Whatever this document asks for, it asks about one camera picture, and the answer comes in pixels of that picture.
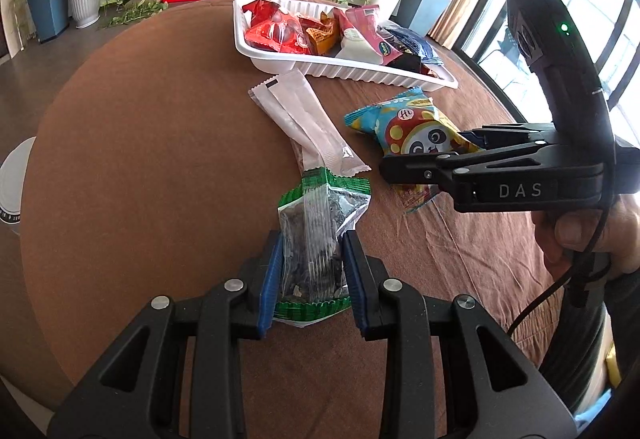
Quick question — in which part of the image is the white round stool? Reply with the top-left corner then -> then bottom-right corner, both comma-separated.
0,136 -> 38,237

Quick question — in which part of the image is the black snack packet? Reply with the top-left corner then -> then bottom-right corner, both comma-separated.
390,52 -> 441,79

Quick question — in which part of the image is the pink snack packet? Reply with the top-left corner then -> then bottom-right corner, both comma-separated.
347,5 -> 406,65

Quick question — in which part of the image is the dark blue snack packet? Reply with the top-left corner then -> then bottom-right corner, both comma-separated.
382,24 -> 443,65

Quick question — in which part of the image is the person's right forearm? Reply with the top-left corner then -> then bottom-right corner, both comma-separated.
540,269 -> 623,415

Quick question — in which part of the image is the black cable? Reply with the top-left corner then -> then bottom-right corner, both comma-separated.
506,199 -> 613,336

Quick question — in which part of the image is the long white sachet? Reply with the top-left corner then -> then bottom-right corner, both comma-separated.
248,69 -> 372,178

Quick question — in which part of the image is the person's right hand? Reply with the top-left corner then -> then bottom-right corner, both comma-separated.
531,192 -> 640,285

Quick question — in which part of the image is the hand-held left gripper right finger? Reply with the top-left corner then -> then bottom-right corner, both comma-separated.
341,229 -> 578,439

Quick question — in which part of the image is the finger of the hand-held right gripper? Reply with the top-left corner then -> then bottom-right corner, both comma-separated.
378,140 -> 601,196
459,122 -> 557,151

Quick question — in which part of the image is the orange snack packet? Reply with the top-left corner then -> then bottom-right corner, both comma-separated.
299,10 -> 341,56

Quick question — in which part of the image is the blue panda snack packet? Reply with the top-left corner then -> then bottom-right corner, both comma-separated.
343,86 -> 483,215

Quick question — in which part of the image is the white plastic tray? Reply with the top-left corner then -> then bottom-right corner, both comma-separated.
233,0 -> 459,91

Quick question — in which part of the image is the clear green-edged snack packet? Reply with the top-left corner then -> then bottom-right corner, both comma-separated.
272,166 -> 373,329

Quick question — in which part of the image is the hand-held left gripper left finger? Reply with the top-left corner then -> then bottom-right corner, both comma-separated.
47,229 -> 283,439

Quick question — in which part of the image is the red packet with round sweets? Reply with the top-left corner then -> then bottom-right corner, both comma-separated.
244,9 -> 313,55

